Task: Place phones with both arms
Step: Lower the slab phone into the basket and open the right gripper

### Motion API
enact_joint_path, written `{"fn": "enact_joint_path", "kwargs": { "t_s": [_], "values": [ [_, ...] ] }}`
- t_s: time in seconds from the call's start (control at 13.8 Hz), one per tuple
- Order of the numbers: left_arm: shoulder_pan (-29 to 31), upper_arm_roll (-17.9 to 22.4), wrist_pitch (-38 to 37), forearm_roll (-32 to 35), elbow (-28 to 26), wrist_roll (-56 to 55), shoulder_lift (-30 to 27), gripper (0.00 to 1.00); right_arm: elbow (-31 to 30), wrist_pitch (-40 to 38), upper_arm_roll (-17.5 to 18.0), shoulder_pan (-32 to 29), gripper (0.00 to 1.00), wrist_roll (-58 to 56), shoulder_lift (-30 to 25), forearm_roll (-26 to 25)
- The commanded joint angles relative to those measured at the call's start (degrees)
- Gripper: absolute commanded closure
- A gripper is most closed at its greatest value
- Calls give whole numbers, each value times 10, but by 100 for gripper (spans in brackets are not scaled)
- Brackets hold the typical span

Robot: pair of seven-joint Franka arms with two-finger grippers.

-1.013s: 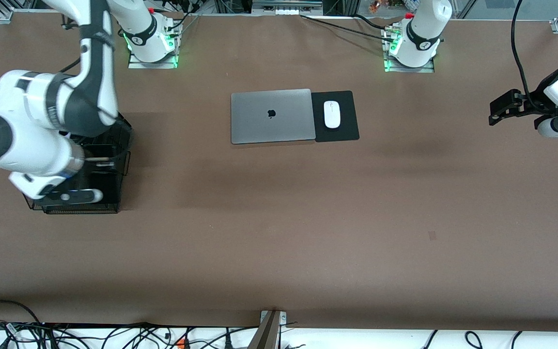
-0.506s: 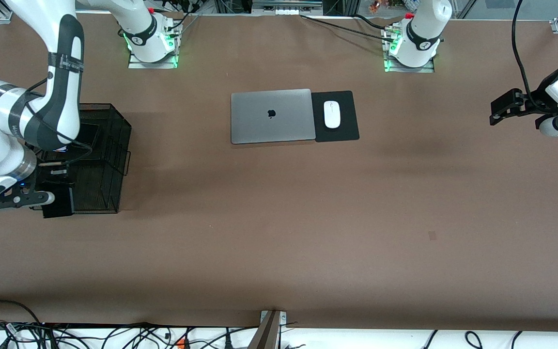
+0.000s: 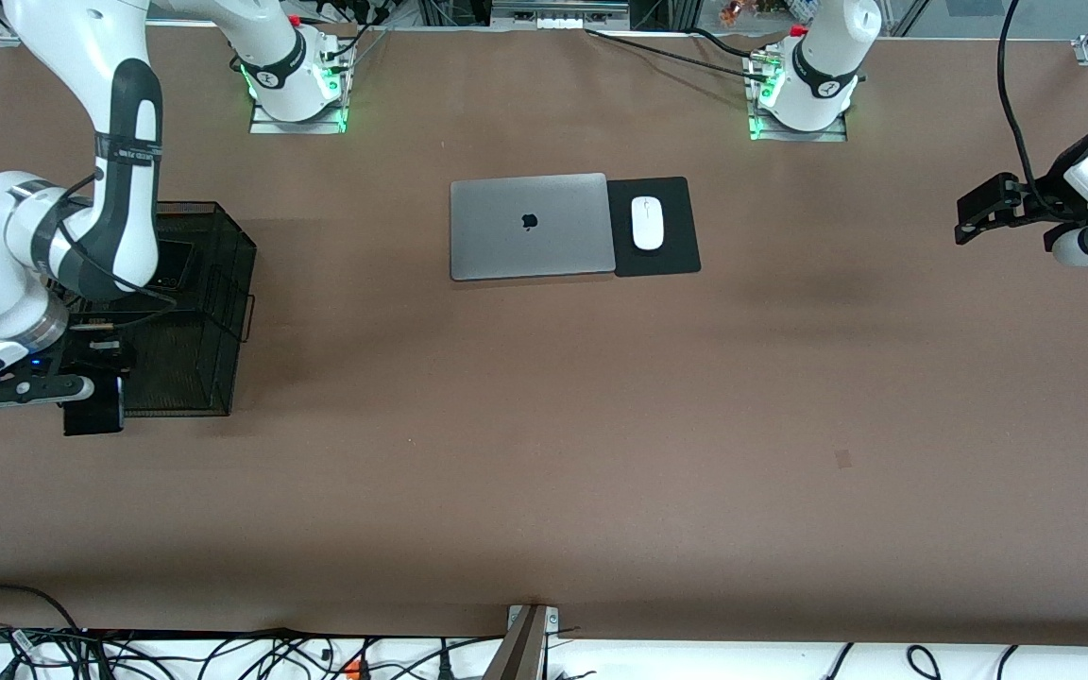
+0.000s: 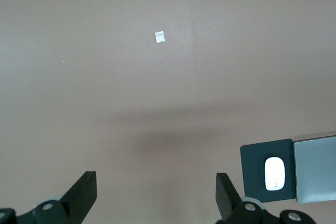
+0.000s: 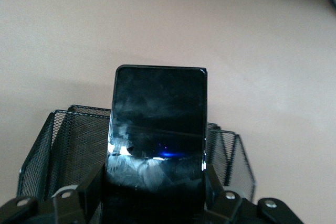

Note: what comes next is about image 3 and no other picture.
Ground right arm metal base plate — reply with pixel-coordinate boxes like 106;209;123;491
249;99;349;135

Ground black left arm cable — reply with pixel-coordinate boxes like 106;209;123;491
997;0;1079;220

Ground white computer mouse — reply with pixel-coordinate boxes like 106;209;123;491
631;195;665;251

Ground black cable tangle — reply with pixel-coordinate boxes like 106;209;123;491
0;623;507;680

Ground black flip phone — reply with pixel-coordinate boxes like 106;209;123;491
155;240;196;290

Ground black slab smartphone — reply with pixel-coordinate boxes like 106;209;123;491
62;376;126;437

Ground grey closed laptop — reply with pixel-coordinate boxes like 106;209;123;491
450;173;617;282

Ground grey metal camera post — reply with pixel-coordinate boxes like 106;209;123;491
483;604;561;680

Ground black looped floor cable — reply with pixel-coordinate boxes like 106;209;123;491
0;584;82;632

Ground black table cable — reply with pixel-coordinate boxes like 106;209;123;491
585;26;776;86

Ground black mouse pad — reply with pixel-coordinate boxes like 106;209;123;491
606;176;702;279

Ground black wire mesh tray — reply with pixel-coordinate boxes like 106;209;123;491
40;200;257;418

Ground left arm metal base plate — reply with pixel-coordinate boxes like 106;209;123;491
749;109;849;143

